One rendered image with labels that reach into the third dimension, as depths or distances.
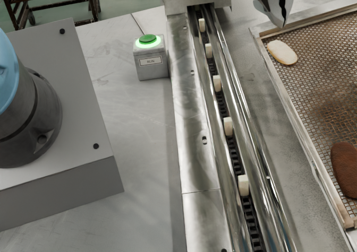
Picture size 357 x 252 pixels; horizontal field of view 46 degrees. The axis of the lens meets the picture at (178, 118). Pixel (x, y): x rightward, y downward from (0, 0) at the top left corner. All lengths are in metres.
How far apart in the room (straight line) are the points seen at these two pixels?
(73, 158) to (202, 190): 0.19
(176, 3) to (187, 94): 0.39
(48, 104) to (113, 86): 0.37
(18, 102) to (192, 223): 0.26
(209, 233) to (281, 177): 0.18
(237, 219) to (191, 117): 0.23
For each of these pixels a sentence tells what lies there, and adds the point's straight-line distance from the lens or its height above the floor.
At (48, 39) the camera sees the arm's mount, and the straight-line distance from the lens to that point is 0.70.
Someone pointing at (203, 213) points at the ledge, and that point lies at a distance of 0.57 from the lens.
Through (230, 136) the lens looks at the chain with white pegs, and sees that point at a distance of 0.72.
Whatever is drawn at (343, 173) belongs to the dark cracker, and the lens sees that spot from 0.57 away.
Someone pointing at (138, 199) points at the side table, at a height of 0.82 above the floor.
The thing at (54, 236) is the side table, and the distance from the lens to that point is 0.66.
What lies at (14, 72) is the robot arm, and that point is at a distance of 0.47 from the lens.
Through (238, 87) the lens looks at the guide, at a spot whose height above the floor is 0.86.
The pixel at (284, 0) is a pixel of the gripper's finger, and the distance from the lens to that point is 0.80.
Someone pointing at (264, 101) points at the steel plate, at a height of 0.82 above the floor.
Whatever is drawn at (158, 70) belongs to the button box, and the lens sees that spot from 0.93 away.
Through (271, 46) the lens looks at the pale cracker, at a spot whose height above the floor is 0.90.
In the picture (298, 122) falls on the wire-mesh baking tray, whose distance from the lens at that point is 0.67.
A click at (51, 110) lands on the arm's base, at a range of 0.61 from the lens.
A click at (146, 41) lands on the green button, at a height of 0.91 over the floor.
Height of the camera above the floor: 1.30
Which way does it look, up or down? 36 degrees down
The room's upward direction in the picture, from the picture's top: 9 degrees counter-clockwise
